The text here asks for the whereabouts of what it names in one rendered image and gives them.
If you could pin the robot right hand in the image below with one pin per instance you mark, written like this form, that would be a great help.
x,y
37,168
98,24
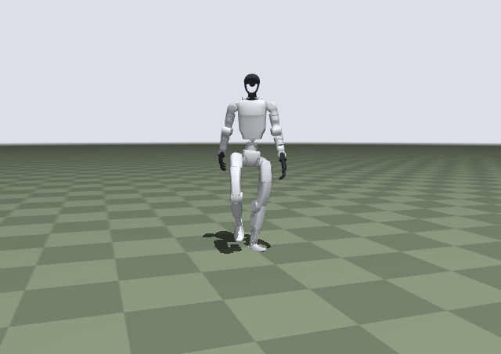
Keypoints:
x,y
221,155

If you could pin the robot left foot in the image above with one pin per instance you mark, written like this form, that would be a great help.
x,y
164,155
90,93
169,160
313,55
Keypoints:
x,y
256,247

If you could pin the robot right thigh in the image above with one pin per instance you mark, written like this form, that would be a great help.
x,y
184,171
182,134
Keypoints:
x,y
235,172

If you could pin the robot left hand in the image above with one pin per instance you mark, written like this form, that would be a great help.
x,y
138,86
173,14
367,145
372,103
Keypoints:
x,y
284,165

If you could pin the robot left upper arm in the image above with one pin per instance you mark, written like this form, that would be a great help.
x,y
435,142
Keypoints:
x,y
274,118

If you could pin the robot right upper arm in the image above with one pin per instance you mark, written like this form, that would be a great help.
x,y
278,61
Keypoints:
x,y
229,118

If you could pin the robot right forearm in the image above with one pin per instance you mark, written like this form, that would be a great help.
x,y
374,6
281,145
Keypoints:
x,y
224,143

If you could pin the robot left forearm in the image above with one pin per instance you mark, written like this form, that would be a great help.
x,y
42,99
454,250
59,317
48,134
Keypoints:
x,y
279,144

